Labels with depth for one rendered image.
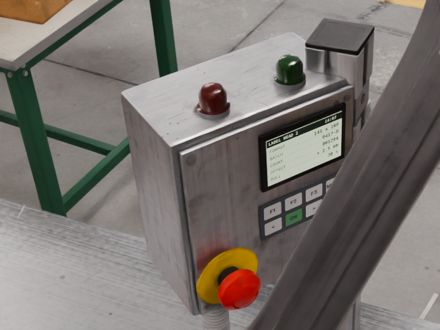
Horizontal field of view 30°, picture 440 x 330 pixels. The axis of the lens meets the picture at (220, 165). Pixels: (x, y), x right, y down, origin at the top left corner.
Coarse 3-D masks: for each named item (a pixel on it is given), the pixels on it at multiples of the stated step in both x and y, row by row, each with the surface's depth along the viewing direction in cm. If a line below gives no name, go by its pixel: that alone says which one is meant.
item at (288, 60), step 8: (288, 56) 65; (296, 56) 65; (280, 64) 64; (288, 64) 64; (296, 64) 64; (280, 72) 65; (288, 72) 64; (296, 72) 64; (280, 80) 65; (288, 80) 65; (296, 80) 65; (304, 80) 65; (280, 88) 65; (288, 88) 65; (296, 88) 65
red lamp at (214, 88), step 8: (208, 88) 62; (216, 88) 62; (224, 88) 62; (200, 96) 62; (208, 96) 62; (216, 96) 62; (224, 96) 62; (200, 104) 63; (208, 104) 62; (216, 104) 62; (224, 104) 62; (200, 112) 63; (208, 112) 62; (216, 112) 62; (224, 112) 62
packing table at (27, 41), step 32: (96, 0) 235; (160, 0) 269; (0, 32) 224; (32, 32) 222; (64, 32) 225; (160, 32) 278; (0, 64) 214; (32, 64) 225; (160, 64) 287; (32, 96) 227; (32, 128) 231; (32, 160) 240
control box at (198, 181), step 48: (288, 48) 70; (144, 96) 66; (192, 96) 65; (240, 96) 65; (288, 96) 64; (336, 96) 66; (144, 144) 66; (192, 144) 61; (240, 144) 63; (144, 192) 71; (192, 192) 63; (240, 192) 66; (288, 192) 69; (192, 240) 66; (240, 240) 69; (288, 240) 72; (192, 288) 70
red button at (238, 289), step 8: (224, 272) 69; (232, 272) 68; (240, 272) 68; (248, 272) 68; (224, 280) 68; (232, 280) 67; (240, 280) 68; (248, 280) 68; (256, 280) 68; (224, 288) 68; (232, 288) 67; (240, 288) 67; (248, 288) 68; (256, 288) 68; (224, 296) 68; (232, 296) 68; (240, 296) 68; (248, 296) 68; (256, 296) 69; (224, 304) 68; (232, 304) 68; (240, 304) 68; (248, 304) 69
